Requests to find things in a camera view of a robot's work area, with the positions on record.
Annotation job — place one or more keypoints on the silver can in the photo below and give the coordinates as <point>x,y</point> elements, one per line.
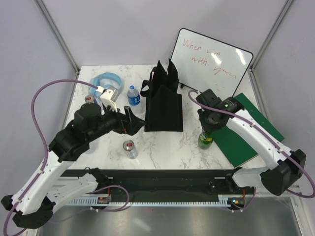
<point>90,99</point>
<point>130,149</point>

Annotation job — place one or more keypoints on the black canvas bag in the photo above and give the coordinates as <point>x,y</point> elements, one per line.
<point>164,110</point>

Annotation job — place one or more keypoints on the blue headphones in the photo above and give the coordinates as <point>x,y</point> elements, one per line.
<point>98,82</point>

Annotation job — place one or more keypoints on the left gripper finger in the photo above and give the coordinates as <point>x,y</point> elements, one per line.
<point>128,113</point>
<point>136,125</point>

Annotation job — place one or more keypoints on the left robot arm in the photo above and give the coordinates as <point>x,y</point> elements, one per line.
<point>36,202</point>

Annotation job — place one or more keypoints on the silver can back left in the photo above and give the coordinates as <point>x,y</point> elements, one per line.
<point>90,99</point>

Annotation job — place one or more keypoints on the green board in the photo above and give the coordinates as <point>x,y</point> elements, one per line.
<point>237,145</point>

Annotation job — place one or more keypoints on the silver can front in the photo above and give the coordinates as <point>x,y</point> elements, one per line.
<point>130,149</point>

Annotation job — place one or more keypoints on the whiteboard with red writing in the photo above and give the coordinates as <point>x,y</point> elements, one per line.
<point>206,63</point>

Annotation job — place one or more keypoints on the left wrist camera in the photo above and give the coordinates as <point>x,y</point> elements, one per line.
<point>108,97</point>

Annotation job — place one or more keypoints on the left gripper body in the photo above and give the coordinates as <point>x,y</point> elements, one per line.
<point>121,126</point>

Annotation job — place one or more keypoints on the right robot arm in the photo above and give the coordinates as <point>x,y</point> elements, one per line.
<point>283,166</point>

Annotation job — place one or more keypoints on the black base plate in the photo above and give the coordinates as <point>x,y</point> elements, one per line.
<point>172,185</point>

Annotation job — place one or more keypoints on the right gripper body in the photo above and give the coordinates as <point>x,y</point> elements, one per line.
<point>207,122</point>

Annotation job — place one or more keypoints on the white cable duct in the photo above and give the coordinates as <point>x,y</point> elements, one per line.
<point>93,201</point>

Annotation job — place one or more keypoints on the green glass bottle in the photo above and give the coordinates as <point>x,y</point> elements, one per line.
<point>205,140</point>

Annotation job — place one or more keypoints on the water bottle near bag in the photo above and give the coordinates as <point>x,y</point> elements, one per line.
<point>134,100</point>

